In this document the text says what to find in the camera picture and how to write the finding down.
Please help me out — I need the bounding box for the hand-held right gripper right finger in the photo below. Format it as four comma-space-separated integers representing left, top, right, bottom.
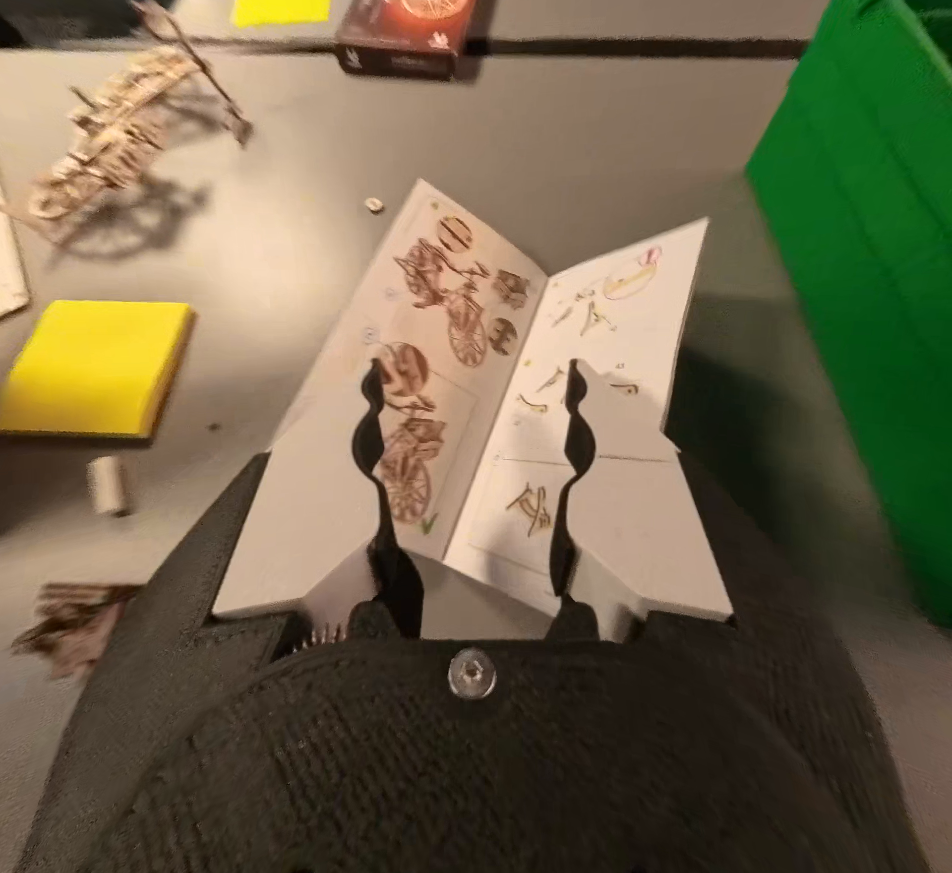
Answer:
546, 358, 737, 641

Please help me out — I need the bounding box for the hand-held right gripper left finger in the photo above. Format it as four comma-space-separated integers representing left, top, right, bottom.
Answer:
212, 358, 426, 637

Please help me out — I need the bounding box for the printed instruction booklet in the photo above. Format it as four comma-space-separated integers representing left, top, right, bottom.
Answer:
271, 177, 711, 600

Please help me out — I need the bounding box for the small brown wooden model box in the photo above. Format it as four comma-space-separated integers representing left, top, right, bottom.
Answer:
9, 580, 144, 682

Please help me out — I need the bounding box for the laser-cut wooden parts sheet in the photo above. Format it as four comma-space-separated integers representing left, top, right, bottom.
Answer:
0, 177, 33, 320

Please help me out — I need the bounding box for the wooden wheel model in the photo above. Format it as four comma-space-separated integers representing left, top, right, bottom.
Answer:
26, 0, 255, 247

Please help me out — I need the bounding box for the pale cylindrical stick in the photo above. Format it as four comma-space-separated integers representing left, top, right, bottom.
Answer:
87, 454, 134, 517

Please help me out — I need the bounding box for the yellow sticky note pad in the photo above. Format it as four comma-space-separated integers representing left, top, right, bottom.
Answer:
0, 300, 196, 441

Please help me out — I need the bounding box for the green plastic bin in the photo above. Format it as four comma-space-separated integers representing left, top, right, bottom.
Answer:
744, 0, 952, 628

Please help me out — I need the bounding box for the brown printed box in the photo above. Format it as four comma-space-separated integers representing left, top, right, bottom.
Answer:
335, 0, 494, 82

